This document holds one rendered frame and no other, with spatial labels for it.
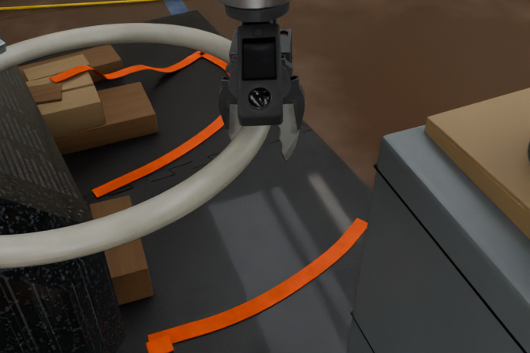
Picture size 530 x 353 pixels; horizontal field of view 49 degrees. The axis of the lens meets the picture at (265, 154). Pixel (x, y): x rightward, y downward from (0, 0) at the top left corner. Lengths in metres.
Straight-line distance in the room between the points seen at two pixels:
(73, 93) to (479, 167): 1.65
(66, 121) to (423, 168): 1.54
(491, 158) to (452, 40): 2.20
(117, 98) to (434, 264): 1.69
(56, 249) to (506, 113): 0.61
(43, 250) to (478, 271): 0.47
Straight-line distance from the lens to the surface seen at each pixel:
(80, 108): 2.10
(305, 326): 1.60
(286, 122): 0.70
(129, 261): 1.62
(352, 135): 2.22
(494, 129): 0.83
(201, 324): 1.61
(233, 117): 0.70
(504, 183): 0.74
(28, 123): 1.27
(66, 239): 0.55
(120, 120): 2.17
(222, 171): 0.58
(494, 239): 0.72
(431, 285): 0.83
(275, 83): 0.60
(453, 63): 2.76
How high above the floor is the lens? 1.35
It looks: 40 degrees down
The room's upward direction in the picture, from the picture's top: straight up
